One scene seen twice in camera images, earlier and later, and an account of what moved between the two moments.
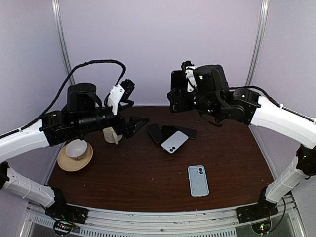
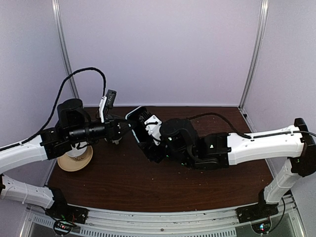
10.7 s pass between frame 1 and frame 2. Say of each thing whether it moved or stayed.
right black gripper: moved
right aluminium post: stayed
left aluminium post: stayed
